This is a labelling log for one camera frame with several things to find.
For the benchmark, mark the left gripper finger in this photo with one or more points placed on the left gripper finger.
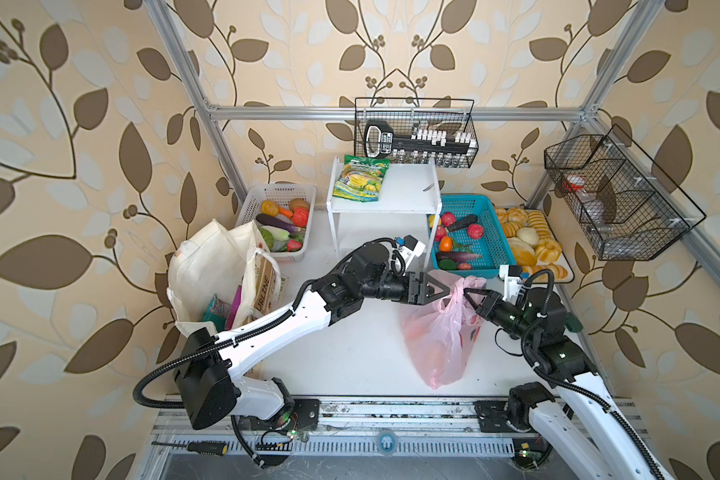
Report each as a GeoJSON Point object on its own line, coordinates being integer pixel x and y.
{"type": "Point", "coordinates": [431, 291]}
{"type": "Point", "coordinates": [435, 277]}

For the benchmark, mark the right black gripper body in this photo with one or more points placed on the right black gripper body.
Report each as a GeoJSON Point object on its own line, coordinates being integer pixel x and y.
{"type": "Point", "coordinates": [506, 315]}

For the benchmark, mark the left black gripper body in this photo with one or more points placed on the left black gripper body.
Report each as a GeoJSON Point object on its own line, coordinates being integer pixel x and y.
{"type": "Point", "coordinates": [388, 285]}

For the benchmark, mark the pink plastic grocery bag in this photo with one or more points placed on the pink plastic grocery bag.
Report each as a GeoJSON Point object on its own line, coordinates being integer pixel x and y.
{"type": "Point", "coordinates": [440, 336]}

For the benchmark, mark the purple grape candy bag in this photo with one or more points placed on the purple grape candy bag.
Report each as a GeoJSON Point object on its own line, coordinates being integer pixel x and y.
{"type": "Point", "coordinates": [234, 306]}

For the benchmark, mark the teal red snack bag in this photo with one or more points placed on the teal red snack bag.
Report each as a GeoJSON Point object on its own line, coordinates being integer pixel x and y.
{"type": "Point", "coordinates": [217, 313]}

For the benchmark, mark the cream canvas tote bag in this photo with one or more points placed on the cream canvas tote bag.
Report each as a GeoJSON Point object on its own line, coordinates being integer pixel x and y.
{"type": "Point", "coordinates": [214, 262]}

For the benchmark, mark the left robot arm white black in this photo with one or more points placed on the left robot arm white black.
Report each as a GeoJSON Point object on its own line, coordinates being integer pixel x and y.
{"type": "Point", "coordinates": [207, 381]}

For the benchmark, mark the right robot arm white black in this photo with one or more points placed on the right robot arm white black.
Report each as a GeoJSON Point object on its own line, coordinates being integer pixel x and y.
{"type": "Point", "coordinates": [569, 406]}

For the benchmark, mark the green round fruit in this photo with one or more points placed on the green round fruit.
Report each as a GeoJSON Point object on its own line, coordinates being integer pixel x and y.
{"type": "Point", "coordinates": [447, 264]}

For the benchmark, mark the purple eggplant in teal basket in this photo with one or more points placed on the purple eggplant in teal basket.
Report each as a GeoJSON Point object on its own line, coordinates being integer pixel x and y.
{"type": "Point", "coordinates": [458, 257]}

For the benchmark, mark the small orange persimmon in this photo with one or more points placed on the small orange persimmon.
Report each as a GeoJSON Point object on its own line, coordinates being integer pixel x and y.
{"type": "Point", "coordinates": [446, 244]}

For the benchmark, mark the teal plastic fruit basket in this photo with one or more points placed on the teal plastic fruit basket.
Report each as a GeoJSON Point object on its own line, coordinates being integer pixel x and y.
{"type": "Point", "coordinates": [470, 239]}

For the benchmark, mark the green tape dispenser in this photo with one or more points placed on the green tape dispenser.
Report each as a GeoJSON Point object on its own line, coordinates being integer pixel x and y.
{"type": "Point", "coordinates": [573, 324]}

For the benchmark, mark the red apple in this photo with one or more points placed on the red apple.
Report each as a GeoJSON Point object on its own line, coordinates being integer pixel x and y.
{"type": "Point", "coordinates": [448, 219]}
{"type": "Point", "coordinates": [475, 231]}

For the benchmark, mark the white two-tier shelf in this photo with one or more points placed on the white two-tier shelf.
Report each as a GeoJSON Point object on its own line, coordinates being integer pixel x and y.
{"type": "Point", "coordinates": [409, 195]}

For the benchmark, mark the white bread tray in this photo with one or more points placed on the white bread tray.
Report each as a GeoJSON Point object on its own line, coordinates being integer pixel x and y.
{"type": "Point", "coordinates": [532, 243]}

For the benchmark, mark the red tomato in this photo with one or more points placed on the red tomato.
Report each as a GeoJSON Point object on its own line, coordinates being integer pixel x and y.
{"type": "Point", "coordinates": [300, 217]}

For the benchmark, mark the yellow green snack bag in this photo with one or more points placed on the yellow green snack bag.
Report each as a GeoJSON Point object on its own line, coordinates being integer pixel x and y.
{"type": "Point", "coordinates": [360, 179]}

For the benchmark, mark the green cabbage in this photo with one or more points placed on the green cabbage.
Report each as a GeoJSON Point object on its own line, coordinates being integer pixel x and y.
{"type": "Point", "coordinates": [268, 238]}

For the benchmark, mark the brown potato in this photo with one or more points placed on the brown potato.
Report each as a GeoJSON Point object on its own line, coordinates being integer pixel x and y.
{"type": "Point", "coordinates": [270, 208]}

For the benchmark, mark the plastic bottle red cap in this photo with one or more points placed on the plastic bottle red cap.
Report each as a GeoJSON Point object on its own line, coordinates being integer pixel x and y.
{"type": "Point", "coordinates": [588, 209]}

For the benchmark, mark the yellow black screwdriver left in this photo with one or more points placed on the yellow black screwdriver left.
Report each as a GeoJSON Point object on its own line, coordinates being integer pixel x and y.
{"type": "Point", "coordinates": [212, 448]}

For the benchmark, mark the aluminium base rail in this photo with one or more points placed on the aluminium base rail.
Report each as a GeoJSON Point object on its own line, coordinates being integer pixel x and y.
{"type": "Point", "coordinates": [358, 426]}

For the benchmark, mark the black wire basket back wall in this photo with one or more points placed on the black wire basket back wall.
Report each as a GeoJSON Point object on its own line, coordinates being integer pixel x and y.
{"type": "Point", "coordinates": [416, 130]}

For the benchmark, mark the black wire basket wall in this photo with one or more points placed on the black wire basket wall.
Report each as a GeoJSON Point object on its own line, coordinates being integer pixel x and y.
{"type": "Point", "coordinates": [416, 130]}
{"type": "Point", "coordinates": [646, 209]}

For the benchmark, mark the black wire basket right wall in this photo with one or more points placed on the black wire basket right wall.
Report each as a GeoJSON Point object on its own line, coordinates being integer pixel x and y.
{"type": "Point", "coordinates": [646, 209]}

